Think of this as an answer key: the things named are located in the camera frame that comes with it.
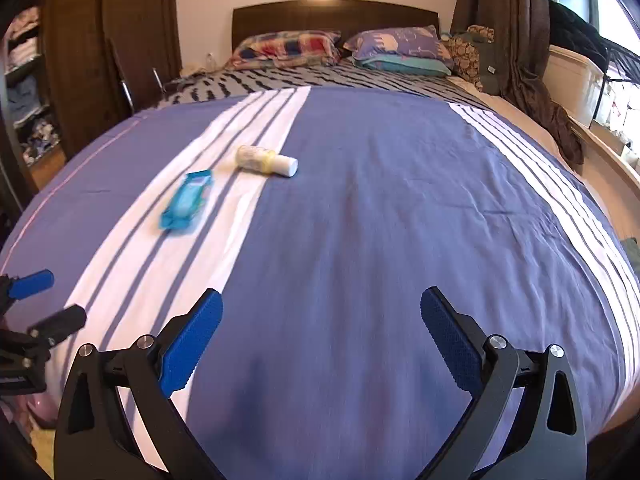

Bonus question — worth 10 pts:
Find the brown curtain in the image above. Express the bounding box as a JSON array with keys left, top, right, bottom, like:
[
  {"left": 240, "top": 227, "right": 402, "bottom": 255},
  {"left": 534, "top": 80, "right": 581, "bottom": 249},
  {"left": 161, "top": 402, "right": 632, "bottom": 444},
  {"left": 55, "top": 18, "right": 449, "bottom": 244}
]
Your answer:
[{"left": 451, "top": 0, "right": 584, "bottom": 168}]

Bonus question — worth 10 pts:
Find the black metal rack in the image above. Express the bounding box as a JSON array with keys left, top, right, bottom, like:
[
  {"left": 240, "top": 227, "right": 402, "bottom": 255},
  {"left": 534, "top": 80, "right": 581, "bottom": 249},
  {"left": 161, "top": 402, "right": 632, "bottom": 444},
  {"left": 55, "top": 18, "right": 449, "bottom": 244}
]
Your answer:
[{"left": 591, "top": 38, "right": 639, "bottom": 134}]

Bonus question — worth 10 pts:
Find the teal pillow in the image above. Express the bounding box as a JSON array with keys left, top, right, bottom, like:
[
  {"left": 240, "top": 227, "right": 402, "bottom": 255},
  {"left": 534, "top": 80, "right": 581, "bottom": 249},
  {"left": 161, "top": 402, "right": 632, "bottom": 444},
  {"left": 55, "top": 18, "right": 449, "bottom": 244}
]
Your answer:
[{"left": 352, "top": 54, "right": 451, "bottom": 77}]

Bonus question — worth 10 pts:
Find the yellow white plastic bottle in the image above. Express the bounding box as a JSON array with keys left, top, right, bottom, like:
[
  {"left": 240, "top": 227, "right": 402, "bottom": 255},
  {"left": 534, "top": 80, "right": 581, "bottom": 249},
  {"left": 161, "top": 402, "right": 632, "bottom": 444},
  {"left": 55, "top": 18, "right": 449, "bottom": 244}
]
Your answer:
[{"left": 235, "top": 145, "right": 298, "bottom": 178}]

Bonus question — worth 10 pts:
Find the dark wooden headboard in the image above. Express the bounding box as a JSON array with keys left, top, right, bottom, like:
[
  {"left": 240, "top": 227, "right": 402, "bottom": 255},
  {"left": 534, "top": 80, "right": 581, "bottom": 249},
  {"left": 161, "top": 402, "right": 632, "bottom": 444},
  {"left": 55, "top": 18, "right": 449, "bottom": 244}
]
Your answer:
[{"left": 231, "top": 0, "right": 440, "bottom": 50}]

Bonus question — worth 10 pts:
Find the blue snack wrapper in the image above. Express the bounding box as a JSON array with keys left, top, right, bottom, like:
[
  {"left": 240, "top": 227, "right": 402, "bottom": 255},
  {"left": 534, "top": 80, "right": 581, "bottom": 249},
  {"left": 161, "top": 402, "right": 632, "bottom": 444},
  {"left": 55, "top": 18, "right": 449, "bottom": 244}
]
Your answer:
[{"left": 160, "top": 169, "right": 214, "bottom": 232}]

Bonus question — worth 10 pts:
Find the black clothing pile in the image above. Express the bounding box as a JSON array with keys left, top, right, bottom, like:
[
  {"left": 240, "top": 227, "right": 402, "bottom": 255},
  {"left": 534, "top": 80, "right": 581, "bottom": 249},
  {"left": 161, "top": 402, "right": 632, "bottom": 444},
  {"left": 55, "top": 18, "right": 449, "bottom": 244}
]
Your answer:
[{"left": 549, "top": 0, "right": 608, "bottom": 73}]

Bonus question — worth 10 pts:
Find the blue white striped bedspread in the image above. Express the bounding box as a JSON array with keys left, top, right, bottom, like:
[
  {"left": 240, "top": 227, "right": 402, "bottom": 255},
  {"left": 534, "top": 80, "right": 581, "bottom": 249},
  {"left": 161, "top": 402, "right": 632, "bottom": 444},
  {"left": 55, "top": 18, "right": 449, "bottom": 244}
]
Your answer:
[{"left": 1, "top": 86, "right": 639, "bottom": 479}]

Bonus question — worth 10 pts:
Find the red blue plaid pillow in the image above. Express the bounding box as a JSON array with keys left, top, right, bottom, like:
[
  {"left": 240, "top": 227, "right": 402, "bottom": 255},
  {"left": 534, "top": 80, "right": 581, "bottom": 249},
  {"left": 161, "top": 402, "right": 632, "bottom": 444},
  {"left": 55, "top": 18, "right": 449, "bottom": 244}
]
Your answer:
[{"left": 227, "top": 30, "right": 341, "bottom": 70}]

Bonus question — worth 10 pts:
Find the dark wooden wardrobe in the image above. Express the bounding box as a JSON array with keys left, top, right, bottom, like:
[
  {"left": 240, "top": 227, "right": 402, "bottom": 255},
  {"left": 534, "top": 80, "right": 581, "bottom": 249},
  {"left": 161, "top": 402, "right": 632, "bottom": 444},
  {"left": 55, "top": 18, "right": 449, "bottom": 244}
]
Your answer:
[{"left": 0, "top": 0, "right": 182, "bottom": 201}]

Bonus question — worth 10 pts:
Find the purple patterned pillow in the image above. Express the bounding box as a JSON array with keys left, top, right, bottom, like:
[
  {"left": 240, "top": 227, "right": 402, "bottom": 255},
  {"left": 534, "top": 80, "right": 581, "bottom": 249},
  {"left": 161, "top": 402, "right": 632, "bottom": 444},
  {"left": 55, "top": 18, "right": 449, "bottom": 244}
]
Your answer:
[{"left": 343, "top": 25, "right": 454, "bottom": 68}]

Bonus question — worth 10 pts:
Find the brown patterned cushion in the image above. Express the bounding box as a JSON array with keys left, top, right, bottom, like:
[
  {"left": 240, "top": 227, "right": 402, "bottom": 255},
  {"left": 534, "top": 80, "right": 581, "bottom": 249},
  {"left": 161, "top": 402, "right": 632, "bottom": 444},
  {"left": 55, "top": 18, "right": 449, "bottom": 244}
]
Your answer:
[{"left": 445, "top": 25, "right": 500, "bottom": 96}]

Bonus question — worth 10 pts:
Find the white storage box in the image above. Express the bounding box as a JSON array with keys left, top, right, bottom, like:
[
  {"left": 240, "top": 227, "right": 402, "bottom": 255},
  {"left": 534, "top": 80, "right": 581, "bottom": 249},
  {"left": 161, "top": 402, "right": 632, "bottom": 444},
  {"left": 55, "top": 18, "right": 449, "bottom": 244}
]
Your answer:
[{"left": 542, "top": 46, "right": 603, "bottom": 127}]

